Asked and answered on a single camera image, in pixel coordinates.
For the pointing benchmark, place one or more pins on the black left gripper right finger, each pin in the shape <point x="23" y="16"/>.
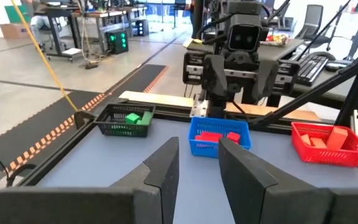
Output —
<point x="291" y="205"/>

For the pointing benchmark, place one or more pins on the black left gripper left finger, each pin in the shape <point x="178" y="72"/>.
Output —
<point x="104" y="205"/>

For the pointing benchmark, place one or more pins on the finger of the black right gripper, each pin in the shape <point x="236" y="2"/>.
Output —
<point x="266" y="79"/>
<point x="214" y="76"/>

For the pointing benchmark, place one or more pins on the red rectangular block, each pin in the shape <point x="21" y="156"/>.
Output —
<point x="208" y="137"/>

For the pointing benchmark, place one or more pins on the red cube block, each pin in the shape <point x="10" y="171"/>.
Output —
<point x="233" y="137"/>

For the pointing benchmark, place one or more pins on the orange triangular block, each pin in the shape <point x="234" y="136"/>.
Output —
<point x="305" y="140"/>

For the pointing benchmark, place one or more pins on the long green rectangular block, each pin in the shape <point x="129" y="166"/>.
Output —
<point x="147" y="118"/>

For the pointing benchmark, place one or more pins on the long orange rectangular block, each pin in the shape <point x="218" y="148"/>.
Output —
<point x="337" y="138"/>

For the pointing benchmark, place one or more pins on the green cube block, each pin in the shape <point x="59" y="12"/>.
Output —
<point x="132" y="118"/>

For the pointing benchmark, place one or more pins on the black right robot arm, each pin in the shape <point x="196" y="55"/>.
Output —
<point x="217" y="109"/>

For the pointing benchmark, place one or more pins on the colourful snack bag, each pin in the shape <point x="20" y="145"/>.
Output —
<point x="277" y="40"/>

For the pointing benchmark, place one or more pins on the black keyboard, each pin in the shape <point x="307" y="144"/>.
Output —
<point x="312" y="68"/>

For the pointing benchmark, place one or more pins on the red plastic basket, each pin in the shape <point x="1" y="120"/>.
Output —
<point x="328" y="157"/>

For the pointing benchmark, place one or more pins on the wooden table side board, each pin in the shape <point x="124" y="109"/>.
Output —
<point x="154" y="98"/>

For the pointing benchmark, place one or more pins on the black computer mouse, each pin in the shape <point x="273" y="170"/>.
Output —
<point x="336" y="65"/>

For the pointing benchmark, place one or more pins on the blue plastic basket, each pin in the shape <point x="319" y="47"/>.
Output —
<point x="204" y="149"/>

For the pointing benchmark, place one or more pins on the grey office chair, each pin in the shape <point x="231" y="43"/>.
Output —
<point x="311" y="18"/>

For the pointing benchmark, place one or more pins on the black plastic basket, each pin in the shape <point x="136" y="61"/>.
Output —
<point x="117" y="130"/>

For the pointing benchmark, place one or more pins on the black orange-striped floor mat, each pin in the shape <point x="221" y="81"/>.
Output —
<point x="135" y="81"/>
<point x="42" y="118"/>

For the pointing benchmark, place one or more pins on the black computer blue lights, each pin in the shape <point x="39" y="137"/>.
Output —
<point x="142" y="28"/>

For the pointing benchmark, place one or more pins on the black computer green lights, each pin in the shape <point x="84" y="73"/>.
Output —
<point x="117" y="42"/>

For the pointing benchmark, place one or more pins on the black power strip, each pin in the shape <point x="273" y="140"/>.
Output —
<point x="91" y="65"/>

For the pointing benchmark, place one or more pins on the black rolling desk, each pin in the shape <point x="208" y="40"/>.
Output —
<point x="57" y="12"/>

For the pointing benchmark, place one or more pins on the person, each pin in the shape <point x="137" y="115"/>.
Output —
<point x="39" y="26"/>

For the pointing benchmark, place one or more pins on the cardboard box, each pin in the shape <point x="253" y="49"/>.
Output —
<point x="14" y="31"/>

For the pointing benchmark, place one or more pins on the green panel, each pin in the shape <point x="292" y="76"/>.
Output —
<point x="15" y="14"/>

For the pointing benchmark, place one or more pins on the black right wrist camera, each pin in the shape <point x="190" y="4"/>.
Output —
<point x="244" y="37"/>

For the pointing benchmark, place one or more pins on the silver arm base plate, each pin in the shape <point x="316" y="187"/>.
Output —
<point x="199" y="110"/>

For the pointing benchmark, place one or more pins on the black aluminium table frame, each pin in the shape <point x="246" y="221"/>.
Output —
<point x="172" y="112"/>

